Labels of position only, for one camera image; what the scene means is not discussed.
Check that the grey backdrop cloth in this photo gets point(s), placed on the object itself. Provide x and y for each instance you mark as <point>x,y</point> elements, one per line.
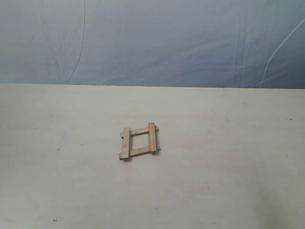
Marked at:
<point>187,43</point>

